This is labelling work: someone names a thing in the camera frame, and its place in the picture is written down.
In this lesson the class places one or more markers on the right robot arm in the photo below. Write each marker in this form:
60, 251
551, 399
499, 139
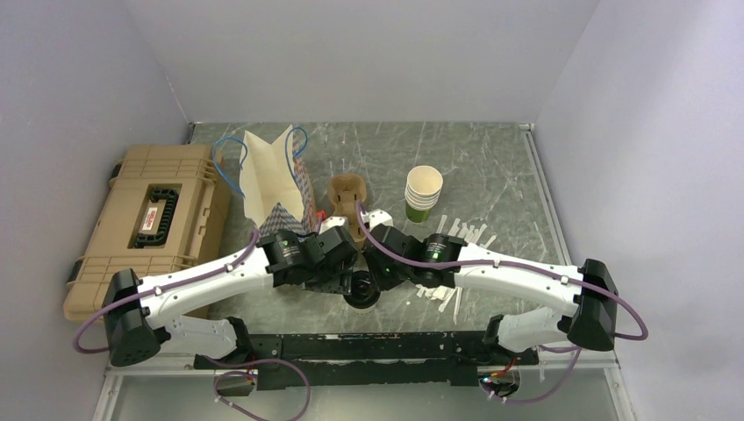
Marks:
577, 304

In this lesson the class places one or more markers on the stack of paper cups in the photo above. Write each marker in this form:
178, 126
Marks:
422, 192

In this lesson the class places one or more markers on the single white paper cup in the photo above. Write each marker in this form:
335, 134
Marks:
362, 308

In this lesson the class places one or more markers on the pile of wrapped straws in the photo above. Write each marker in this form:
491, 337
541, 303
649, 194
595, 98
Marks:
447, 296

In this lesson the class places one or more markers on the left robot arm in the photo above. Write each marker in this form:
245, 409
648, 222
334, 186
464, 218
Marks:
144, 316

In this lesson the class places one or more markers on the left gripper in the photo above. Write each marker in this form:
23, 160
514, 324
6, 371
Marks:
339, 283

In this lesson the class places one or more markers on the cardboard cup carrier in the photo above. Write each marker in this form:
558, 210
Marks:
344, 191

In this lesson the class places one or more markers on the tan hard case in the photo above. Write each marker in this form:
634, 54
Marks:
165, 212

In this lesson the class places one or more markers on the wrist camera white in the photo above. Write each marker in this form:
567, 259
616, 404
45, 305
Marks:
325, 223
373, 218

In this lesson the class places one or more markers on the patterned paper bag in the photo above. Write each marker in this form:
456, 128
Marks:
273, 181

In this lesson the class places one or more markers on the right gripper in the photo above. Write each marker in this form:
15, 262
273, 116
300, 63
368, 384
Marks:
382, 281

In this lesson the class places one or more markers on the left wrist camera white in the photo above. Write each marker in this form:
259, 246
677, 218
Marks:
325, 223

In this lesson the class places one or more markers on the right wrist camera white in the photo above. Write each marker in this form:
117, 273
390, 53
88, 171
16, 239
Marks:
373, 218

